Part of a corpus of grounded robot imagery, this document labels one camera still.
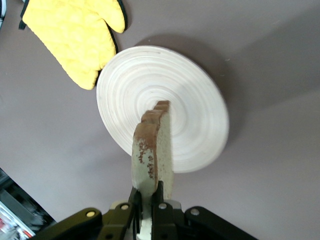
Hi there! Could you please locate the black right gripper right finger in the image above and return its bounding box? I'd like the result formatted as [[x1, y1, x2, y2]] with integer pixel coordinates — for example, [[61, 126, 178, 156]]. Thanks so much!
[[151, 181, 258, 240]]

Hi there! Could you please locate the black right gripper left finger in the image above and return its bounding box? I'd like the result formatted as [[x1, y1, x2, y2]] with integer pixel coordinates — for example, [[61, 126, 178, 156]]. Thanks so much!
[[29, 186, 142, 240]]

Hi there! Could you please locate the slice of toast bread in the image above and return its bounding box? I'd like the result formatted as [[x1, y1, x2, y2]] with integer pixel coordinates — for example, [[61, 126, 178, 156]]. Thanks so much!
[[131, 100, 175, 240]]

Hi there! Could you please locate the round light wooden plate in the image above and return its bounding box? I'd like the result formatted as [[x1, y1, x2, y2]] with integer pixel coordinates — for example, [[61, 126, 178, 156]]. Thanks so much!
[[96, 45, 230, 173]]

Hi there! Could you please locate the cluttered background shelf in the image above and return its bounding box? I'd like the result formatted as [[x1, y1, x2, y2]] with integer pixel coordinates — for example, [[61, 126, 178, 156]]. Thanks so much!
[[0, 167, 57, 240]]

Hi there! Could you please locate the yellow quilted oven mitt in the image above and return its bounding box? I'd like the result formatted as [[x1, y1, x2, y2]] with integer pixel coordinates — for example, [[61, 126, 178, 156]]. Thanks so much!
[[18, 0, 128, 91]]

